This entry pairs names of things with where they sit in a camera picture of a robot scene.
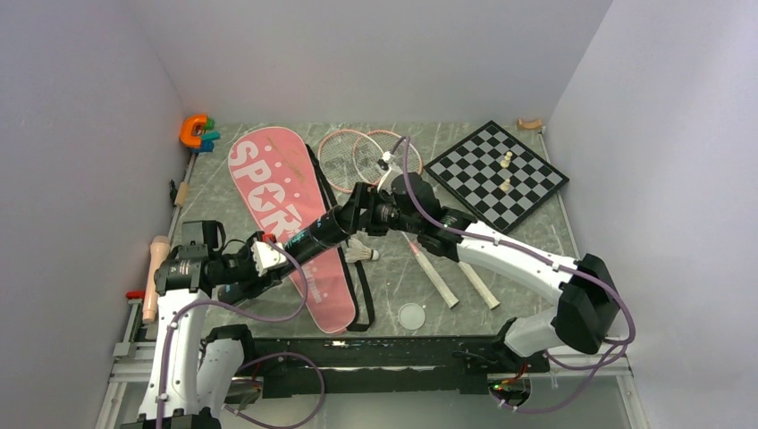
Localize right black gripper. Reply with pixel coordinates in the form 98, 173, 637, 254
327, 182, 423, 237

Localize white shuttlecock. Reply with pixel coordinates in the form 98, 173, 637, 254
344, 237, 380, 264

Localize black shuttlecock tube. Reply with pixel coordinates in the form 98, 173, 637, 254
219, 205, 354, 305

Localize clear tube lid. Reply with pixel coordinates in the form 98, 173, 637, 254
398, 303, 425, 331

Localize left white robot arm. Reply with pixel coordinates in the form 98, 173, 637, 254
127, 221, 287, 428

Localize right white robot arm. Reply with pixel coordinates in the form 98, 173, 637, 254
340, 173, 621, 371

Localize right pink badminton racket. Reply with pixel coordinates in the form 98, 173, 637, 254
350, 130, 501, 310

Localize pink badminton racket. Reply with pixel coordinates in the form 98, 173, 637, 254
350, 130, 501, 310
316, 129, 459, 309

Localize left pink badminton racket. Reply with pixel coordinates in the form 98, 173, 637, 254
316, 129, 459, 309

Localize small wooden brush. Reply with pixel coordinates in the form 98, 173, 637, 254
169, 180, 189, 207

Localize black white chessboard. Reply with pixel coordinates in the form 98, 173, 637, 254
425, 121, 569, 234

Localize pink racket bag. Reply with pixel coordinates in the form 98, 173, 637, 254
227, 126, 373, 334

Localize white chess piece upper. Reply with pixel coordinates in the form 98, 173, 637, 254
501, 151, 513, 169

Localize red clamp knob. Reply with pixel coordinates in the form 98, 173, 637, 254
125, 290, 146, 300

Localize blue green toy blocks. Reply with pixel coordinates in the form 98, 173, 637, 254
191, 117, 221, 154

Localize wooden arch block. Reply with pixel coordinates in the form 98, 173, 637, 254
517, 118, 543, 131

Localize orange C toy block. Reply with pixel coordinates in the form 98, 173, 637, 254
179, 114, 209, 149

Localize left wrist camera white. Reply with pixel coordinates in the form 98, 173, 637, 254
250, 240, 288, 277

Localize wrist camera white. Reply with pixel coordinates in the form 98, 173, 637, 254
376, 151, 399, 191
250, 240, 288, 277

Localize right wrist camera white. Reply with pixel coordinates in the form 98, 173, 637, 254
376, 151, 399, 191

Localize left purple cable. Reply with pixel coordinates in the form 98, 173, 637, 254
155, 236, 325, 429

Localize purple cable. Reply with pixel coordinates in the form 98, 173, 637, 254
391, 135, 637, 415
155, 236, 325, 429

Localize beige handle tool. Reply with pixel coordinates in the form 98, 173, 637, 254
142, 235, 171, 324

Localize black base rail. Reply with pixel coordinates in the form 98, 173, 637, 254
236, 335, 550, 399

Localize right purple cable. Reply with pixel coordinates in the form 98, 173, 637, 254
391, 135, 637, 415

